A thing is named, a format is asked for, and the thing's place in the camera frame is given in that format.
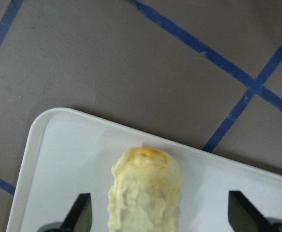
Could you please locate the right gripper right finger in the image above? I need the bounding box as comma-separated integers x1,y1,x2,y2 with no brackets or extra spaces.
228,190,269,232

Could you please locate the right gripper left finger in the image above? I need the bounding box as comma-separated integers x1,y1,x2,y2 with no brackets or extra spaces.
60,193,92,232

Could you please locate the cream rectangular tray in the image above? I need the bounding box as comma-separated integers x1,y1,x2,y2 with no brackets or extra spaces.
7,108,282,232

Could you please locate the brown paper table mat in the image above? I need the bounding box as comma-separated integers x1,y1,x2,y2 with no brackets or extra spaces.
0,0,282,232

